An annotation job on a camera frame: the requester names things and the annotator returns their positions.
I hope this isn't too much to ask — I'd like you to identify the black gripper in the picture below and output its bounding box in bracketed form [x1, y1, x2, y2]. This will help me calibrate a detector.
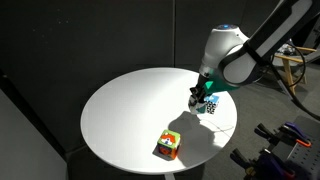
[189, 75, 208, 104]

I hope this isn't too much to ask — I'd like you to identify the black white teal cube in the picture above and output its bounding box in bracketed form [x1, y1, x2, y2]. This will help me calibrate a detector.
[188, 100, 206, 115]

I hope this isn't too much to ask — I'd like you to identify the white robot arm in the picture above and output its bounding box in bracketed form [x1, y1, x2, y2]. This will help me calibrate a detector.
[189, 0, 320, 107]

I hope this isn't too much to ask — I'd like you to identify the blue topped patterned cube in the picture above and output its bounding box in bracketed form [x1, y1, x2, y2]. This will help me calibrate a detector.
[204, 94, 219, 114]

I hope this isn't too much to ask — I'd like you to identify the orange green picture cube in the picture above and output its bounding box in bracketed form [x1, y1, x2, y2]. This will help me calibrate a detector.
[157, 129, 181, 159]

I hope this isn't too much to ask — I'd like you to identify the round white table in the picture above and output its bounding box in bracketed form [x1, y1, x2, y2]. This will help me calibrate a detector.
[81, 68, 237, 180]

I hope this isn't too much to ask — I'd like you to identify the purple clamp lower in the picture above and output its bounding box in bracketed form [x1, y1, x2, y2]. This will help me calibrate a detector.
[230, 149, 296, 180]

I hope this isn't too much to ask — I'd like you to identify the purple clamp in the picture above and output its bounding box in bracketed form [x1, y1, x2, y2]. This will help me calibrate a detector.
[254, 122, 312, 147]
[230, 149, 296, 180]

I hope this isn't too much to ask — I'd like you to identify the wooden chair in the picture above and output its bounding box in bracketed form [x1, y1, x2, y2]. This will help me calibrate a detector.
[273, 44, 319, 93]

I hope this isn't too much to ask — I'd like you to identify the purple clamp upper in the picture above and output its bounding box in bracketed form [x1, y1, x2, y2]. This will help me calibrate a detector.
[254, 122, 312, 147]

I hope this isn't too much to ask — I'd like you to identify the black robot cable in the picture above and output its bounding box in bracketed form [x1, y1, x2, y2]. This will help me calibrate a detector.
[243, 39, 320, 122]

